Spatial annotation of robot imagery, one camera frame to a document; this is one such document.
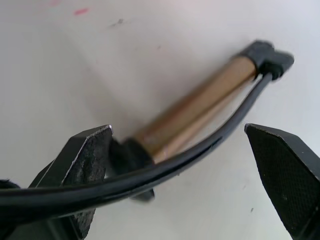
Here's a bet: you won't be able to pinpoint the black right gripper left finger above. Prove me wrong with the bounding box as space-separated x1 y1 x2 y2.
0 124 114 240

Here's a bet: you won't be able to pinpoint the gold hand pump black ends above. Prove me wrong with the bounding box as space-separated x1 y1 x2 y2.
109 39 295 202

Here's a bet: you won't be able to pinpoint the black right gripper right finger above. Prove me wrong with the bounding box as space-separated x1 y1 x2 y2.
243 123 320 240

